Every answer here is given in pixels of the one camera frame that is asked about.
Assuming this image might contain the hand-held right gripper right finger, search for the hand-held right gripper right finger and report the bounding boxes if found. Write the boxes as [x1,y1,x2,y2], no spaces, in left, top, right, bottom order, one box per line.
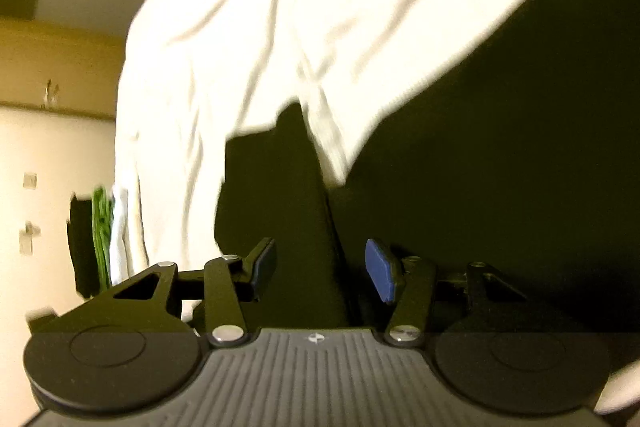
[365,238,531,349]

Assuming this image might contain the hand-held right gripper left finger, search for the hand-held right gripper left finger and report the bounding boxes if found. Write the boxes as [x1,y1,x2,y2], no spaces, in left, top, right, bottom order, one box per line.
[65,237,278,349]

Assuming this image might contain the black pants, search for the black pants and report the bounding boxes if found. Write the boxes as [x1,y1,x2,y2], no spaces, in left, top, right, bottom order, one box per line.
[214,0,640,338]

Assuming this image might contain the green folded garment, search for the green folded garment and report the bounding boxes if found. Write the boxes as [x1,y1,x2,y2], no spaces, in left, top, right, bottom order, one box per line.
[91,187,115,289]

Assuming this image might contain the black folded garment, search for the black folded garment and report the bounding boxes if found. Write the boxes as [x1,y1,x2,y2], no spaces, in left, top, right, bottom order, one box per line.
[67,193,99,299]

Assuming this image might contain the white bed cover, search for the white bed cover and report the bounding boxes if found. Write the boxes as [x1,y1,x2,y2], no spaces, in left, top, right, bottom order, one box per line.
[112,0,596,290]

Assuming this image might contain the small metal wall fixture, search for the small metal wall fixture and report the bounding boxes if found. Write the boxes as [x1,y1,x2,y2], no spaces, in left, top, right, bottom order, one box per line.
[19,221,43,256]

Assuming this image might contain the wall hooks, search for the wall hooks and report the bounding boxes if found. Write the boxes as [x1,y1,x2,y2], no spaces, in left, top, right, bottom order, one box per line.
[42,78,62,108]

